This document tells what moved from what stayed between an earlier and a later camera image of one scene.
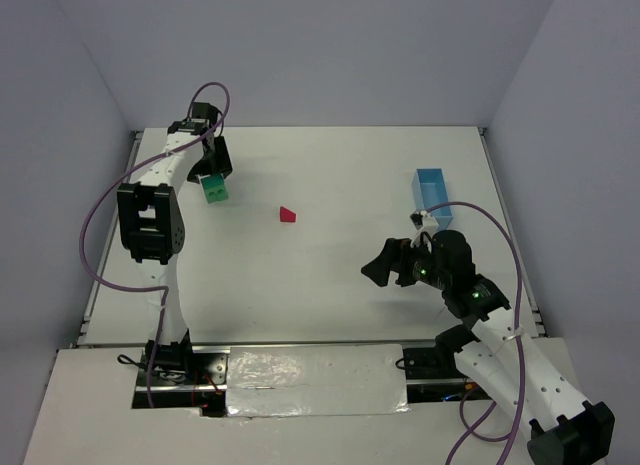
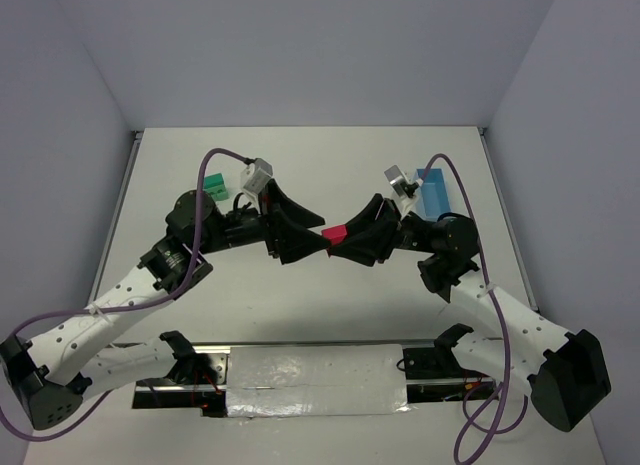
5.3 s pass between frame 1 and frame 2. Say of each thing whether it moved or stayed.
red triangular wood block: moved
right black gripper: moved
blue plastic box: stayed
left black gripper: moved
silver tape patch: stayed
